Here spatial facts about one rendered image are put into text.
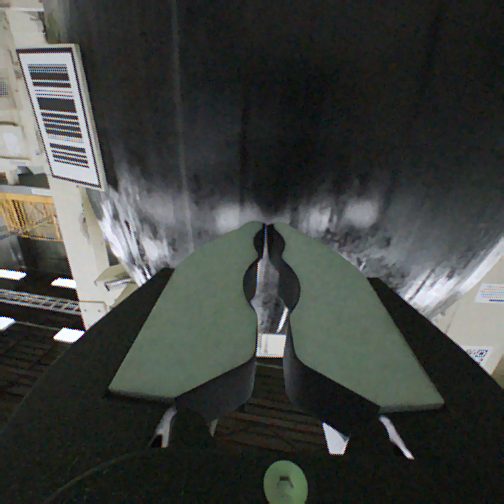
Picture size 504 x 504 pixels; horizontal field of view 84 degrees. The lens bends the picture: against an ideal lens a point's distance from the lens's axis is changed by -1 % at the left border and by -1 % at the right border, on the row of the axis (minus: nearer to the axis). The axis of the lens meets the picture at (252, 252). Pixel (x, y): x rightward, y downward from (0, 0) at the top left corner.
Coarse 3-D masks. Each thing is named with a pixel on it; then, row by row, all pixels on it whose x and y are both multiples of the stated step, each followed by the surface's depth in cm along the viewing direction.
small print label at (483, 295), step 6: (480, 288) 37; (486, 288) 37; (492, 288) 37; (498, 288) 37; (480, 294) 38; (486, 294) 38; (492, 294) 38; (498, 294) 38; (474, 300) 38; (480, 300) 38; (486, 300) 38; (492, 300) 38; (498, 300) 38
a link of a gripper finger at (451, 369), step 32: (384, 288) 8; (416, 320) 7; (416, 352) 6; (448, 352) 6; (448, 384) 6; (480, 384) 6; (384, 416) 5; (416, 416) 5; (448, 416) 5; (480, 416) 5; (416, 448) 5; (448, 448) 5; (480, 448) 5; (480, 480) 4
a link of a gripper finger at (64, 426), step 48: (144, 288) 8; (96, 336) 6; (48, 384) 5; (96, 384) 5; (0, 432) 5; (48, 432) 5; (96, 432) 5; (144, 432) 5; (0, 480) 4; (48, 480) 4
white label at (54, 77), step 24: (24, 48) 12; (48, 48) 12; (72, 48) 11; (24, 72) 13; (48, 72) 12; (72, 72) 12; (48, 96) 13; (72, 96) 12; (48, 120) 13; (72, 120) 13; (48, 144) 14; (72, 144) 13; (96, 144) 13; (72, 168) 14; (96, 168) 13
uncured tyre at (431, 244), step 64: (64, 0) 11; (128, 0) 10; (192, 0) 10; (256, 0) 10; (320, 0) 10; (384, 0) 10; (448, 0) 10; (128, 64) 11; (192, 64) 11; (256, 64) 11; (320, 64) 11; (384, 64) 11; (448, 64) 11; (128, 128) 12; (192, 128) 12; (256, 128) 12; (320, 128) 12; (384, 128) 12; (448, 128) 12; (128, 192) 14; (192, 192) 13; (256, 192) 13; (320, 192) 13; (384, 192) 13; (448, 192) 13; (128, 256) 18; (384, 256) 15; (448, 256) 15
